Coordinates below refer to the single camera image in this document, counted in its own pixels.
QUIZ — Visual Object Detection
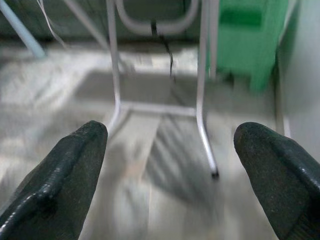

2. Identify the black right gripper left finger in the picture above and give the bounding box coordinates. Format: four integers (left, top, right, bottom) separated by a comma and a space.
0, 120, 109, 240

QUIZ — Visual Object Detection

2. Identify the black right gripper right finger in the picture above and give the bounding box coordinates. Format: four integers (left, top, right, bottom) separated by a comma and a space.
233, 121, 320, 240

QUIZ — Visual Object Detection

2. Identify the green plastic stool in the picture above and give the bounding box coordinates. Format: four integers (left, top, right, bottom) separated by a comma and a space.
216, 0, 293, 92

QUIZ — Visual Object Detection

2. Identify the light blue pipe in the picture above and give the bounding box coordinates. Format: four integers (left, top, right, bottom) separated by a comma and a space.
0, 0, 48, 58

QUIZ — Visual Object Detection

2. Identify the white metal table leg frame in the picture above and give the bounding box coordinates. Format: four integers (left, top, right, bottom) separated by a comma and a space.
62, 0, 293, 180

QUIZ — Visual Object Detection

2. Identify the thin white hanging cable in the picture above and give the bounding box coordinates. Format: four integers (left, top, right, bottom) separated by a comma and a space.
36, 0, 68, 49

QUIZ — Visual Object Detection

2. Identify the thin black cable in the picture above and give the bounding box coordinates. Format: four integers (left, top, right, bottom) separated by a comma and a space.
149, 21, 177, 84

